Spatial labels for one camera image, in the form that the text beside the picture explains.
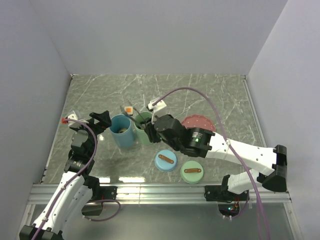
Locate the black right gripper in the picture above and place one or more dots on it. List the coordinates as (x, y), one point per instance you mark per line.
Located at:
(150, 130)

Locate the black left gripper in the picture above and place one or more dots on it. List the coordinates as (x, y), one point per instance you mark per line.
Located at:
(103, 118)

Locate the cream steamed bun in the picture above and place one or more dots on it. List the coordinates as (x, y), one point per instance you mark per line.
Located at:
(122, 130)

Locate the orange sushi roll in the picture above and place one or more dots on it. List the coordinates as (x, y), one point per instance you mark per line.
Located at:
(129, 110)

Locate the blue lid with handle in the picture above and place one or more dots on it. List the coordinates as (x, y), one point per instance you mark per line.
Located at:
(165, 160)

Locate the green lid with handle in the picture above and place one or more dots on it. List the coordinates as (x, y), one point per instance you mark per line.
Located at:
(192, 172)

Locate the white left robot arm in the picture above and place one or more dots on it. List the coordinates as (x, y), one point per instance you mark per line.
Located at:
(77, 187)

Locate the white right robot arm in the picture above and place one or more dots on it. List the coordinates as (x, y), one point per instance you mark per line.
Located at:
(211, 145)

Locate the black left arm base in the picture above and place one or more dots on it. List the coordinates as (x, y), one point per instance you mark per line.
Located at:
(104, 193)

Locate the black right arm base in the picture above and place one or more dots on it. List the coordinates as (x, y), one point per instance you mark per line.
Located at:
(221, 193)

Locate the blue cylindrical lunch container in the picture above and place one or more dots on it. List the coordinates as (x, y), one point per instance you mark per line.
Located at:
(126, 139)

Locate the green cylindrical lunch container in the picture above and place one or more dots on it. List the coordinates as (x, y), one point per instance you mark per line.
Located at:
(140, 124)

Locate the pink dotted plate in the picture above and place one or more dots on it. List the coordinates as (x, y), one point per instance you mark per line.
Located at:
(198, 121)

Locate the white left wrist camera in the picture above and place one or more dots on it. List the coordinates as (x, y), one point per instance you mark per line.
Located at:
(74, 115)

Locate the aluminium table edge rail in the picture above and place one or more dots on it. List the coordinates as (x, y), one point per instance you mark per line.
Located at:
(257, 120)

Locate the aluminium front frame rail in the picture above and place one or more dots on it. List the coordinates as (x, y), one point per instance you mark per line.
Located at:
(135, 193)

